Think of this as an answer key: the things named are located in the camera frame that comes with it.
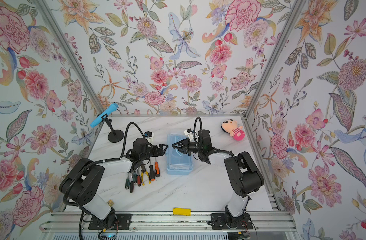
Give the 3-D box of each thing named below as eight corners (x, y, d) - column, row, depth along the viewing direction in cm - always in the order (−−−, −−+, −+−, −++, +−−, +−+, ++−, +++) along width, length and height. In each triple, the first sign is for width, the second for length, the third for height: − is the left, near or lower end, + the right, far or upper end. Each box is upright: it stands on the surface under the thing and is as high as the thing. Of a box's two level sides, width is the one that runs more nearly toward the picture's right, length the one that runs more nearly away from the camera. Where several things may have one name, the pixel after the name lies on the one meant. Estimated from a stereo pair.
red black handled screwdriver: (150, 181, 89) (149, 180, 87) (149, 163, 97) (148, 161, 95) (155, 180, 89) (154, 179, 88) (153, 162, 97) (153, 161, 95)
